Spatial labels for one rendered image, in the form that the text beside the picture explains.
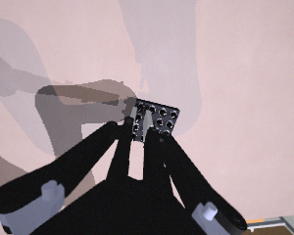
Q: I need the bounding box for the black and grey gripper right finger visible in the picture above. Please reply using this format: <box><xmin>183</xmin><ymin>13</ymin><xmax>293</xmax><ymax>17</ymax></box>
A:
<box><xmin>143</xmin><ymin>110</ymin><xmax>248</xmax><ymax>235</ymax></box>

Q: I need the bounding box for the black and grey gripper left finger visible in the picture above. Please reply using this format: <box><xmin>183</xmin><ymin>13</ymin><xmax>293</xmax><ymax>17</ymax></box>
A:
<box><xmin>0</xmin><ymin>107</ymin><xmax>137</xmax><ymax>235</ymax></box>

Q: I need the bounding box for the dark grey knob box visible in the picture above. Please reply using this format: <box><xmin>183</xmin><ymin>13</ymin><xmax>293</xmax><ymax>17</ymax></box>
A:
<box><xmin>131</xmin><ymin>99</ymin><xmax>180</xmax><ymax>144</ymax></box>

